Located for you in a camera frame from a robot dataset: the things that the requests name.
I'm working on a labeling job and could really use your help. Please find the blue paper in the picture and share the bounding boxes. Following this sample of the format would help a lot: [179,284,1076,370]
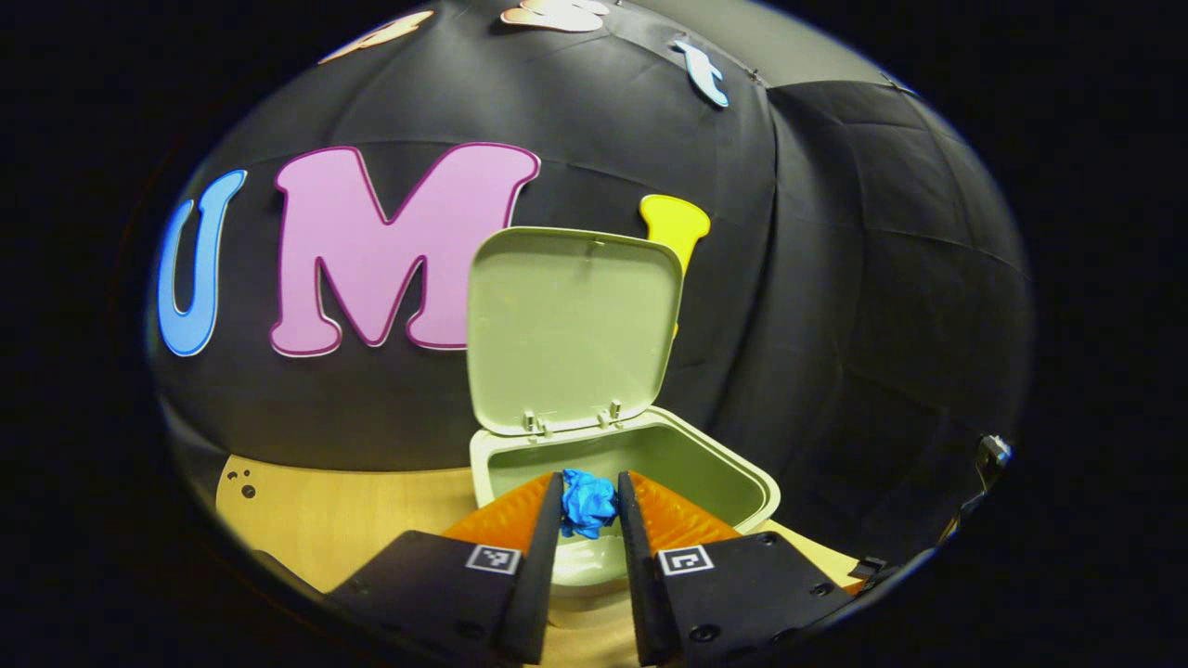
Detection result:
[559,468,621,541]

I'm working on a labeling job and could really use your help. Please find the pale green garbage bin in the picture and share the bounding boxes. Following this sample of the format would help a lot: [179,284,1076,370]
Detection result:
[464,225,782,587]

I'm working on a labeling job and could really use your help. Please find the wooden desktop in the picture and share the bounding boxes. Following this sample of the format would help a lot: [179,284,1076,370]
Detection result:
[215,453,869,668]

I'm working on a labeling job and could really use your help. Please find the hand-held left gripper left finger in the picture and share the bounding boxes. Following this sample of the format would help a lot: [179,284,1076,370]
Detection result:
[325,470,565,665]

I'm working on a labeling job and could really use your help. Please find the black backdrop cloth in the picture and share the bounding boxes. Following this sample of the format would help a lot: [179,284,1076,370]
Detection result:
[148,0,1036,567]

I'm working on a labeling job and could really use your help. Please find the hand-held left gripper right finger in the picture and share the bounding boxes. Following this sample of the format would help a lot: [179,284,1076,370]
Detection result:
[617,470,857,667]

